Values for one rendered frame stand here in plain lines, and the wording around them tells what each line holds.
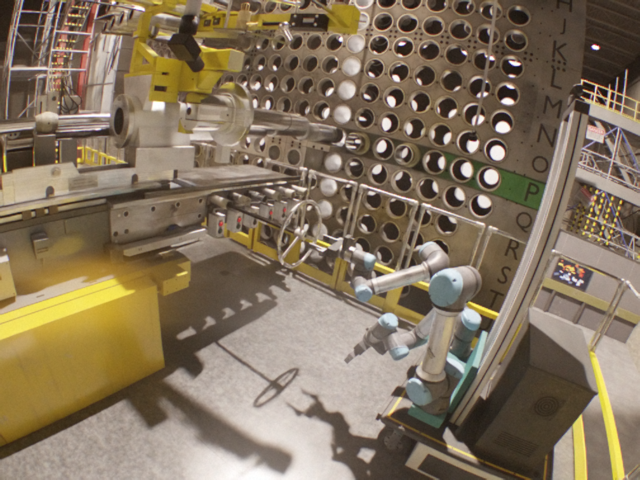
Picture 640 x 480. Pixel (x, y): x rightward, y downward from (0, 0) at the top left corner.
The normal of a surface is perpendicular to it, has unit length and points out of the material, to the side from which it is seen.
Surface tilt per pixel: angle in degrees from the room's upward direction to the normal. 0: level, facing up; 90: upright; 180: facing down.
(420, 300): 90
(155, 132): 68
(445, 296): 83
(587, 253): 90
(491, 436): 90
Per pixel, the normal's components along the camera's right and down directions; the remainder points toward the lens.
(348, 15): -0.40, 0.25
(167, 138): 0.83, -0.04
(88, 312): 0.82, 0.33
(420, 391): -0.85, 0.17
